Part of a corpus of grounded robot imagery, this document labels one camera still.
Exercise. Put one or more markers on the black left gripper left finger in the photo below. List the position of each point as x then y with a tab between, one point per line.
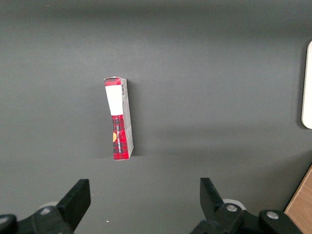
70	207

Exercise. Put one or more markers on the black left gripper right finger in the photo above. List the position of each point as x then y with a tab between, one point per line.
219	217

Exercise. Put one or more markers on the beige rectangular tray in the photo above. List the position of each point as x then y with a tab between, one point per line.
307	97

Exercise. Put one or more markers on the wooden two-drawer cabinet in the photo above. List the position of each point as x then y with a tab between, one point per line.
302	207

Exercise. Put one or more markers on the red plaid cardboard box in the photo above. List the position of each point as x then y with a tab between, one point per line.
119	136

